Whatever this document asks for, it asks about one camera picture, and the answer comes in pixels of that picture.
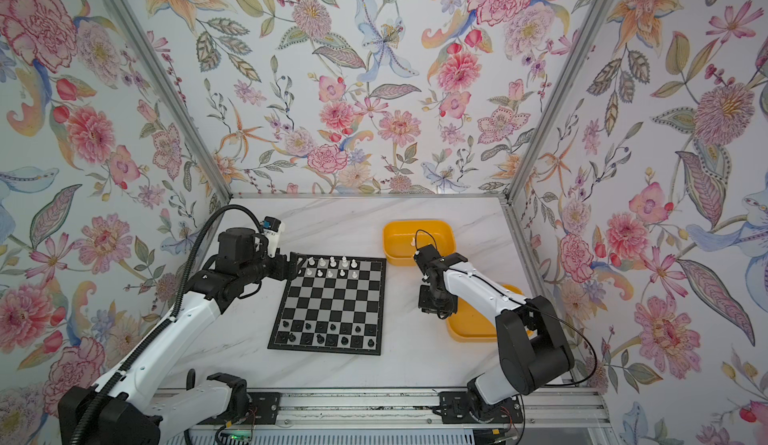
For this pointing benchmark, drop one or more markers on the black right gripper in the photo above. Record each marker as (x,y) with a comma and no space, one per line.
(425,307)

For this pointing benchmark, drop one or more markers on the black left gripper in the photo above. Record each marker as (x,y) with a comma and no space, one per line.
(282,271)

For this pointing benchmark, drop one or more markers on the yellow tray with black pieces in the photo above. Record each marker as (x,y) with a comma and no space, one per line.
(474,325)

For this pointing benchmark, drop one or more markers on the yellow tray with white pieces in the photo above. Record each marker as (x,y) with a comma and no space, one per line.
(402,238)

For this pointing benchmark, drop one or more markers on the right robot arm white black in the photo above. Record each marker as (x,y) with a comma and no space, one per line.
(532,347)

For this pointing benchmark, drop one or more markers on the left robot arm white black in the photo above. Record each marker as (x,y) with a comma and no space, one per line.
(118,408)

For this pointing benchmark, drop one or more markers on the black and silver chessboard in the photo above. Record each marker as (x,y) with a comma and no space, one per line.
(334,305)

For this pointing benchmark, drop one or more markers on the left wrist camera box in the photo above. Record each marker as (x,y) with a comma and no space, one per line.
(272,230)

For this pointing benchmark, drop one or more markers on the aluminium front mounting rail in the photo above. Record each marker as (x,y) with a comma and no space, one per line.
(406,416)

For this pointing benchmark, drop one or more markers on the aluminium corner post left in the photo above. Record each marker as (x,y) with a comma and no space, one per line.
(137,38)

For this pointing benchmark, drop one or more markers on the aluminium corner post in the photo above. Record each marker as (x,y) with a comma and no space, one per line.
(137,38)
(575,61)

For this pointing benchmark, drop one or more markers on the aluminium corner post right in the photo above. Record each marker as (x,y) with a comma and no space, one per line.
(575,61)

